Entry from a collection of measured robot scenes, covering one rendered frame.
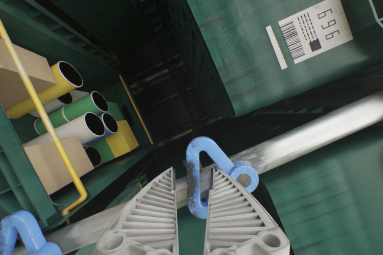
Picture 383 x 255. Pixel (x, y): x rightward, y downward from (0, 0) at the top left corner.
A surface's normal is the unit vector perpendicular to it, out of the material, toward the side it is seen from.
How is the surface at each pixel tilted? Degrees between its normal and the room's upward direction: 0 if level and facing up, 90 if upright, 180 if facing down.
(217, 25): 91
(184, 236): 96
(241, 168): 90
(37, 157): 0
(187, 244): 96
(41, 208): 0
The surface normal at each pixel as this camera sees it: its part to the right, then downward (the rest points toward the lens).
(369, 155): -0.08, 0.11
